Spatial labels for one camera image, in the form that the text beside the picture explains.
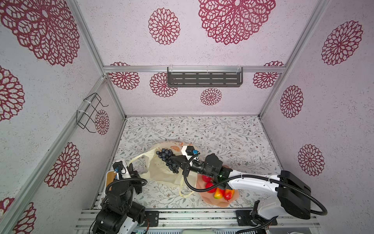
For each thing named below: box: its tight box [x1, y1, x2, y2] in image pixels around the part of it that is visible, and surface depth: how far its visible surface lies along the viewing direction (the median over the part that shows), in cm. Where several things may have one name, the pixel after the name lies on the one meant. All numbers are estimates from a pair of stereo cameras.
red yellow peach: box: [223, 188, 236, 201], surface depth 78 cm
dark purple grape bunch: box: [155, 148, 180, 174], surface depth 67 cm
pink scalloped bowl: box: [196, 174, 241, 208], surface depth 79 cm
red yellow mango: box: [213, 187, 223, 200], surface depth 80 cm
